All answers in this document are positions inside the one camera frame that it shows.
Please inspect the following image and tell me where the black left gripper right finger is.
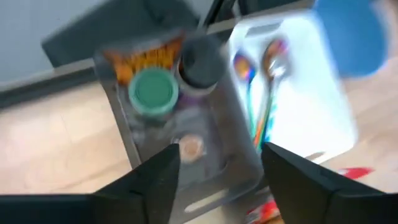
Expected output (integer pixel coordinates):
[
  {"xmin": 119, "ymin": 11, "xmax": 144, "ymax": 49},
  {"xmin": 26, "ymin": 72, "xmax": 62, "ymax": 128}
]
[{"xmin": 261, "ymin": 142, "xmax": 398, "ymax": 224}]

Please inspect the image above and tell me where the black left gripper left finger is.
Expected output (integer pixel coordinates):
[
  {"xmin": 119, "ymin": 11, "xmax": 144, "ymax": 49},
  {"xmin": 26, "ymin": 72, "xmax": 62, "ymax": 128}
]
[{"xmin": 93, "ymin": 143, "xmax": 181, "ymax": 224}]

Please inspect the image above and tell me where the red Maruchan ramen packet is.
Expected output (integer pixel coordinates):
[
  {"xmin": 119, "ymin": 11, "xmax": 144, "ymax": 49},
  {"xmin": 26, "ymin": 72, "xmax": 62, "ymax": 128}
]
[{"xmin": 247, "ymin": 167, "xmax": 376, "ymax": 224}]

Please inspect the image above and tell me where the small clear glass jar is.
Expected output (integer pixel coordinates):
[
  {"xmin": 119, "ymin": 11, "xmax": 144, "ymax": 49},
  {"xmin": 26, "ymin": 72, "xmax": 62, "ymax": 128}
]
[{"xmin": 172, "ymin": 133, "xmax": 208, "ymax": 164}]

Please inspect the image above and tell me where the green spice jar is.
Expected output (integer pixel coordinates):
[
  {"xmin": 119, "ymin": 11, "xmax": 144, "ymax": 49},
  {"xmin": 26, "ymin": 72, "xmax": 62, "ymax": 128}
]
[{"xmin": 127, "ymin": 67, "xmax": 180, "ymax": 119}]

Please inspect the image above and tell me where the silver spoon orange handle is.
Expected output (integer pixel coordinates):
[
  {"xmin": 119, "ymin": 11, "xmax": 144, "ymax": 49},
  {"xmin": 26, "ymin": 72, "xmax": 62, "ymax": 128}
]
[{"xmin": 253, "ymin": 60, "xmax": 292, "ymax": 149}]

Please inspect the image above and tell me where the small brown orange snack packet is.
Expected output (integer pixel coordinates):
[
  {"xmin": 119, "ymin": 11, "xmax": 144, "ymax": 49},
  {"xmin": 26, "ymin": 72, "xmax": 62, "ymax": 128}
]
[{"xmin": 104, "ymin": 35, "xmax": 184, "ymax": 85}]

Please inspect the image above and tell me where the purple-labelled spice jar black lid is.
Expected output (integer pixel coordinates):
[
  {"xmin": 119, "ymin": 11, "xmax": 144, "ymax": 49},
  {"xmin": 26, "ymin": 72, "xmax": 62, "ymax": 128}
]
[{"xmin": 178, "ymin": 35, "xmax": 226, "ymax": 98}]

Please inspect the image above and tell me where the purple spoon teal handle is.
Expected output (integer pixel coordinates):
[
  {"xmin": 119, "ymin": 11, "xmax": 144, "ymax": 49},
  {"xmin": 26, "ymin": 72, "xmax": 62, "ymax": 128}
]
[{"xmin": 233, "ymin": 51, "xmax": 257, "ymax": 134}]

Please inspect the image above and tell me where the white plastic bin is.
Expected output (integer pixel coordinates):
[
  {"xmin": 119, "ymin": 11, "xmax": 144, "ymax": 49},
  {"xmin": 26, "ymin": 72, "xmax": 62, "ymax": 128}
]
[{"xmin": 228, "ymin": 9, "xmax": 358, "ymax": 164}]

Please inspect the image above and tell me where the blue bowl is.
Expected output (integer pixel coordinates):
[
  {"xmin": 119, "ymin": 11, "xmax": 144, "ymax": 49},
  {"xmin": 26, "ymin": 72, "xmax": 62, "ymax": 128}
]
[{"xmin": 313, "ymin": 0, "xmax": 389, "ymax": 78}]

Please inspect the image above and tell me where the black flat plate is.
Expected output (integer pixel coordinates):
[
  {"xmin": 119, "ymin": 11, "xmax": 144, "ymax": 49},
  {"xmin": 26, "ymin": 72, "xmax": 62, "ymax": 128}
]
[{"xmin": 42, "ymin": 0, "xmax": 200, "ymax": 68}]

